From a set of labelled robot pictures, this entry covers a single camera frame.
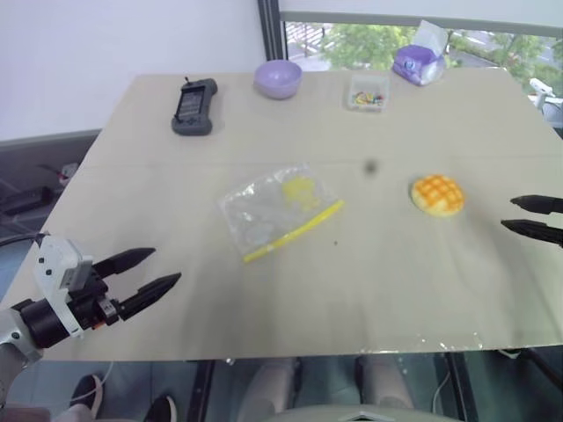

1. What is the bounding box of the white device beyond table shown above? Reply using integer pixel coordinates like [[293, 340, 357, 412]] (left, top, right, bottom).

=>
[[527, 77, 556, 97]]

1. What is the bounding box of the dark grey window frame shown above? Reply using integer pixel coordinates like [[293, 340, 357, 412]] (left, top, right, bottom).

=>
[[258, 0, 563, 63]]

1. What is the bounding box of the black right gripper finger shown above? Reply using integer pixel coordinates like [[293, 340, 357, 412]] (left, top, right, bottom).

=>
[[500, 218, 563, 252], [509, 194, 563, 217]]

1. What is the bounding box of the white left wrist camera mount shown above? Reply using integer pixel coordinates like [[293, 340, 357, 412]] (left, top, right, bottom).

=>
[[33, 235, 95, 340]]

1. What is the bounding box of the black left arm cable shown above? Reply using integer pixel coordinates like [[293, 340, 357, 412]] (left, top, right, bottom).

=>
[[0, 231, 48, 250]]

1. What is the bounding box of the black flat box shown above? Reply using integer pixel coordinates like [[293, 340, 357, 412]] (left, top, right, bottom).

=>
[[0, 186, 57, 217]]

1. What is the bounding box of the purple plastic bowl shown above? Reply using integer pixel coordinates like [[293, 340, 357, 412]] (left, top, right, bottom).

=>
[[252, 60, 303, 101]]

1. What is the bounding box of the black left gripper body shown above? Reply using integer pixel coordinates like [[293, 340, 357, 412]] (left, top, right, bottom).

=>
[[68, 262, 123, 334]]

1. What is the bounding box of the round golden grid-top bread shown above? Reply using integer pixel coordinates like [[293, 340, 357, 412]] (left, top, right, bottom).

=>
[[409, 173, 466, 217]]

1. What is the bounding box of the purple tissue pack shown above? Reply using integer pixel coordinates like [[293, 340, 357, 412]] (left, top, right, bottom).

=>
[[391, 18, 451, 87]]

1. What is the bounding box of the black table leg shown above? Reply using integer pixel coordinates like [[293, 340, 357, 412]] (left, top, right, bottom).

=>
[[442, 351, 481, 422], [188, 359, 217, 422]]

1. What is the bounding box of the clear box of colourful bits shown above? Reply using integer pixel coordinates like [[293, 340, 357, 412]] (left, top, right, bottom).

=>
[[342, 73, 391, 113]]

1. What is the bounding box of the grey rounded shape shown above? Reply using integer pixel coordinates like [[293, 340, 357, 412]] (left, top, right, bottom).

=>
[[245, 356, 305, 415], [355, 353, 415, 412]]

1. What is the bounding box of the clear bag with yellow zipper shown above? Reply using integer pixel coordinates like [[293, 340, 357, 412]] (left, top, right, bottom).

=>
[[216, 162, 346, 266]]

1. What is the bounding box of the black handheld game console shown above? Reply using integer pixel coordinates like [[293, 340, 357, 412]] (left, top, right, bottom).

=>
[[171, 76, 220, 137]]

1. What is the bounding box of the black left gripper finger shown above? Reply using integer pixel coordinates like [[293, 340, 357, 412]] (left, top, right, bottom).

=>
[[92, 247, 157, 279], [117, 272, 183, 322]]

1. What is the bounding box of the black shoe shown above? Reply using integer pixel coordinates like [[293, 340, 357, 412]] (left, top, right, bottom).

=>
[[143, 394, 180, 422], [69, 373, 107, 411]]

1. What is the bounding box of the small white and red object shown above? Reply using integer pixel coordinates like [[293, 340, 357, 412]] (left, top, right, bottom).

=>
[[55, 163, 79, 184]]

